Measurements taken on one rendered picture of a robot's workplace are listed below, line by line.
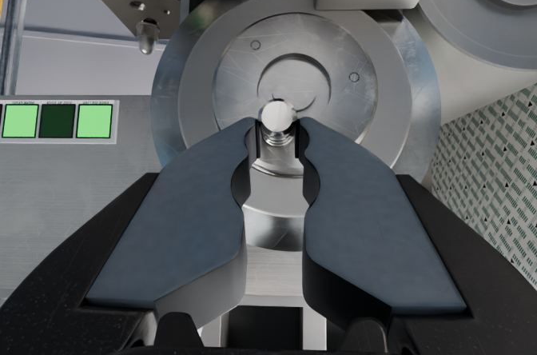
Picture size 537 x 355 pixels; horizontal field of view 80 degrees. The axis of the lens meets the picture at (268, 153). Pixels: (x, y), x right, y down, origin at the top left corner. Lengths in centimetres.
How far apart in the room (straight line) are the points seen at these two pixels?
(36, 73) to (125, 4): 161
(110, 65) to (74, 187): 150
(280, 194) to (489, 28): 14
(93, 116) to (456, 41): 50
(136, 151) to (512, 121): 47
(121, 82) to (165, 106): 182
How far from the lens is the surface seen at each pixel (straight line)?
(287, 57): 16
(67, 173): 59
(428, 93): 18
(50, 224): 60
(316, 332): 53
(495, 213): 34
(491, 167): 34
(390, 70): 17
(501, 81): 22
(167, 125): 17
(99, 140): 57
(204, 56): 17
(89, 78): 204
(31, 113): 64
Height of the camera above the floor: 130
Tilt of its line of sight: 8 degrees down
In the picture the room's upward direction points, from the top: 179 degrees counter-clockwise
